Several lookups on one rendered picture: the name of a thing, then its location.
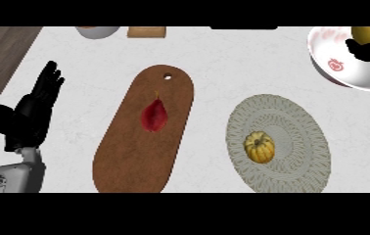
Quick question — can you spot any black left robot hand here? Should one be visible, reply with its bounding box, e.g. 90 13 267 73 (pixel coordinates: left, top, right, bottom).
0 61 66 153

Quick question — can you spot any grey bowl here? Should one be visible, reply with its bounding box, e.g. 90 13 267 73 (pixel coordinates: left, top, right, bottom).
73 26 121 40

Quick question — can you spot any yellow lemon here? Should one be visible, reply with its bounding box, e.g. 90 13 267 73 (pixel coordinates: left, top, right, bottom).
241 130 277 165

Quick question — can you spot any grey woven oval placemat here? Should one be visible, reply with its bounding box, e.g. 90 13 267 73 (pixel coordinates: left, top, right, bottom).
225 93 333 194

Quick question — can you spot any white bowl with red pattern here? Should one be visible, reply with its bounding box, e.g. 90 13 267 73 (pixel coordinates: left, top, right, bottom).
306 26 370 92

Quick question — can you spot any brown wooden cutting board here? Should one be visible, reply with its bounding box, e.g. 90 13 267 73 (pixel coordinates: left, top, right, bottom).
91 64 196 194

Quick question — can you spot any red chili pepper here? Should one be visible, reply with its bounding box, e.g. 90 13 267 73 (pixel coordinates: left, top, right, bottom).
138 90 171 133

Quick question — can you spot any tan wooden block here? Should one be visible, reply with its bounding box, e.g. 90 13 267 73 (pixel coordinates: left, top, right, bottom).
125 26 168 39

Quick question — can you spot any black object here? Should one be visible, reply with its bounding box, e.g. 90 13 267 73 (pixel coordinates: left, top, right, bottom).
343 37 370 63

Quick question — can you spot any yellow fruit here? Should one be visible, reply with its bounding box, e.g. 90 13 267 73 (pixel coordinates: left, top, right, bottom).
349 26 370 47

